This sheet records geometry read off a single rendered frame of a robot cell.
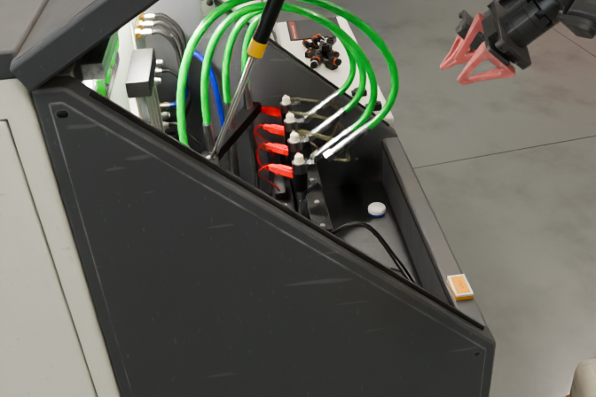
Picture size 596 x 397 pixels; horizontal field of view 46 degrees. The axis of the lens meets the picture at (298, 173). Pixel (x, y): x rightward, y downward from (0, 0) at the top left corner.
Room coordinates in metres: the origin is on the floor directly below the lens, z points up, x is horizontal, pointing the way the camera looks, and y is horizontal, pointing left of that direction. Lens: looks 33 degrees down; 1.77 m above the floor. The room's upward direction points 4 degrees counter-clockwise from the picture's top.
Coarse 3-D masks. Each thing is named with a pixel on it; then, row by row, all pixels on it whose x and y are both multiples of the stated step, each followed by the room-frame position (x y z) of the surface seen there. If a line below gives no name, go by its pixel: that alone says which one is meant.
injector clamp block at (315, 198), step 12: (312, 168) 1.24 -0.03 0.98; (288, 180) 1.20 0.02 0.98; (288, 192) 1.16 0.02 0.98; (312, 192) 1.15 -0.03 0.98; (288, 204) 1.12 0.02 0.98; (312, 204) 1.11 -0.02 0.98; (324, 204) 1.11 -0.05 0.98; (312, 216) 1.07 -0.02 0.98; (324, 216) 1.07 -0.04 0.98; (324, 228) 1.03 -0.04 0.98
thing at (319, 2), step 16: (240, 0) 1.06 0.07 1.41; (304, 0) 1.07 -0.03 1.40; (320, 0) 1.07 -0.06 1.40; (208, 16) 1.06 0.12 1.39; (352, 16) 1.08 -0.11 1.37; (368, 32) 1.08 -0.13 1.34; (192, 48) 1.06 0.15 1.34; (384, 48) 1.08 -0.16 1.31; (176, 96) 1.06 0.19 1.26; (176, 112) 1.06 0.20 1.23; (384, 112) 1.08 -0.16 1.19
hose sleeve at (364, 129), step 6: (366, 126) 1.08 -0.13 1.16; (354, 132) 1.08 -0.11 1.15; (360, 132) 1.08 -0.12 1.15; (366, 132) 1.08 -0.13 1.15; (348, 138) 1.08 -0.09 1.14; (354, 138) 1.07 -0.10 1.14; (360, 138) 1.08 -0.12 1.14; (336, 144) 1.08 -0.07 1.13; (342, 144) 1.07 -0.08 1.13; (348, 144) 1.07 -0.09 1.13; (336, 150) 1.07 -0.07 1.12; (342, 150) 1.07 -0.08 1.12
